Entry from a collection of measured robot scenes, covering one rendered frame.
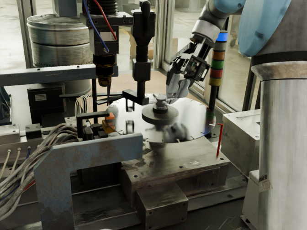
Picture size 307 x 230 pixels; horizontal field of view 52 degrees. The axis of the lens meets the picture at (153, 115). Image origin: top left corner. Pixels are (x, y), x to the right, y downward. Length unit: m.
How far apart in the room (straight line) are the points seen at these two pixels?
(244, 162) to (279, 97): 0.60
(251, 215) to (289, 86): 0.49
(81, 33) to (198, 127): 0.77
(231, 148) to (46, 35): 0.89
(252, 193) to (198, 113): 0.28
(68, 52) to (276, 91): 1.12
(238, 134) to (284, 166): 0.59
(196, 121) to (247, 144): 0.19
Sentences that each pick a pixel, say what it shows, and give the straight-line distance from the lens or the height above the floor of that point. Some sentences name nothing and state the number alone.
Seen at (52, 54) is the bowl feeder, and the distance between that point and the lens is 1.48.
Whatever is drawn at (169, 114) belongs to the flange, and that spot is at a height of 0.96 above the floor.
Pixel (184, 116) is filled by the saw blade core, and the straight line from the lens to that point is 0.95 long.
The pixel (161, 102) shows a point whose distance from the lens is 0.92.
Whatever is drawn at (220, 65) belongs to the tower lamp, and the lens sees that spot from 1.14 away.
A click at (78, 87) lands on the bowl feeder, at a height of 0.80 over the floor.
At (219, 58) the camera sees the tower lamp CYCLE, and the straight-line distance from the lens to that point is 1.13.
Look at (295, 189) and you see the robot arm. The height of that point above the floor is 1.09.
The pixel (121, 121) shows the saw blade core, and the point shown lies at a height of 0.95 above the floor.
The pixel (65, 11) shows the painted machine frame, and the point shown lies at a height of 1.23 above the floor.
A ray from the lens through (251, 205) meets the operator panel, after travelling 0.87.
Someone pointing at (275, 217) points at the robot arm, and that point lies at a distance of 0.50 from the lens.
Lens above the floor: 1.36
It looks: 26 degrees down
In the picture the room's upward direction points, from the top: 3 degrees clockwise
